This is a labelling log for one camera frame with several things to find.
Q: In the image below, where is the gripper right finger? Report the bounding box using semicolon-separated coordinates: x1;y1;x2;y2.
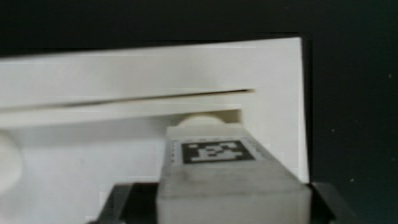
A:
309;182;362;224

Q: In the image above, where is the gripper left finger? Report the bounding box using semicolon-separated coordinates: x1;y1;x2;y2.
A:
86;183;158;224

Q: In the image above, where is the white table leg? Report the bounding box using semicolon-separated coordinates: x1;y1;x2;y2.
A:
156;114;310;224

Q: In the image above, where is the white square tabletop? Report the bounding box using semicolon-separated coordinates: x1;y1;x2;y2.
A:
0;38;309;224

